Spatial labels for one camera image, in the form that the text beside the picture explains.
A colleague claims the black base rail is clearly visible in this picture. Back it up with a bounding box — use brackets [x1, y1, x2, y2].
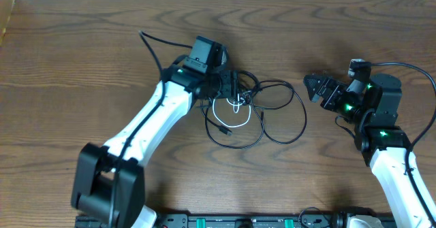
[74, 207, 396, 228]

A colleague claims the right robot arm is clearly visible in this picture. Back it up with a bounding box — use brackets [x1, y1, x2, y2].
[303, 72, 435, 227]

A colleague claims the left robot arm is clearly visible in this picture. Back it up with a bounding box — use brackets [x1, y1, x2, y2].
[71, 36, 237, 227]

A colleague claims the white usb cable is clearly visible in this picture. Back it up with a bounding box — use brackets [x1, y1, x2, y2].
[211, 97, 253, 129]

